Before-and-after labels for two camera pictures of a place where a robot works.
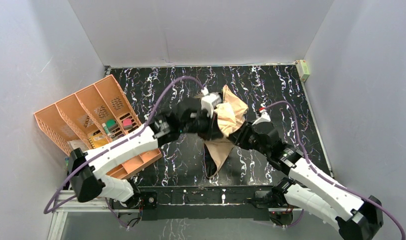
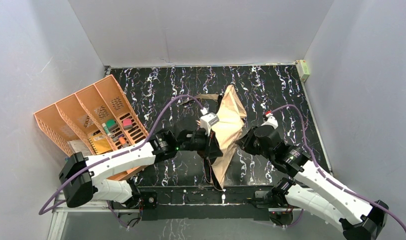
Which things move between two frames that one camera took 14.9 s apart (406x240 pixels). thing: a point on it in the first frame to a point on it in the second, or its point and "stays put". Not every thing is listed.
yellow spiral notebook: x=98 y=140 stays put
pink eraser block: x=127 y=124 stays put
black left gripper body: x=210 y=124 to x=211 y=145
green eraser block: x=111 y=124 stays put
